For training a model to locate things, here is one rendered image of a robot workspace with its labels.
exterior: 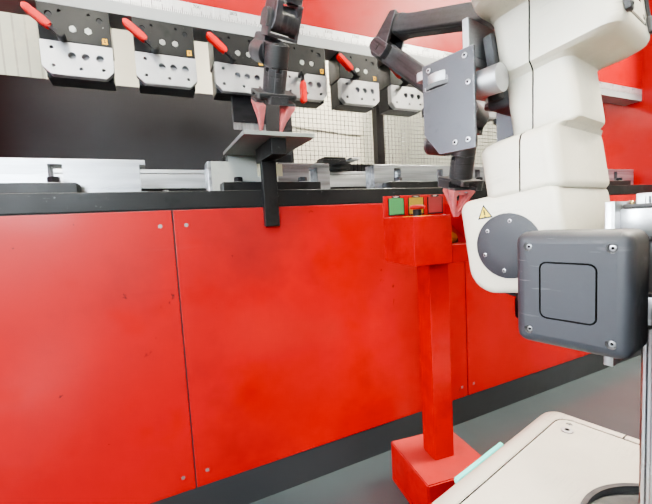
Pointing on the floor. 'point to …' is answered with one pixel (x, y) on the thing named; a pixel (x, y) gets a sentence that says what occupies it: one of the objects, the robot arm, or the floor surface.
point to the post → (378, 136)
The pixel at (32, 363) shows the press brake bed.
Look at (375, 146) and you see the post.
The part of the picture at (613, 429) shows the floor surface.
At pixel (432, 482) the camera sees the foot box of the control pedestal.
